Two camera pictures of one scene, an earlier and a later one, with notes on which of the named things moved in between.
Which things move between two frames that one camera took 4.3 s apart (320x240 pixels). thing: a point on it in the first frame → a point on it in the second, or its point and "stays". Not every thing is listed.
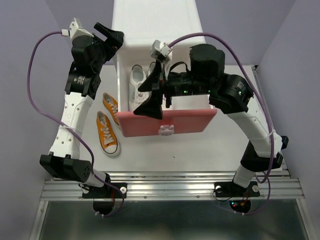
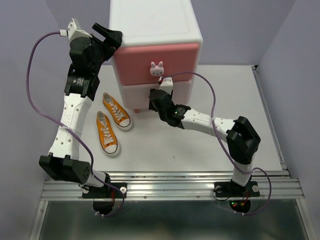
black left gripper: (116, 39) stays
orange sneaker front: (107, 135) stays
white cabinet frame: (143, 22) stays
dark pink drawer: (134, 124) → (143, 64)
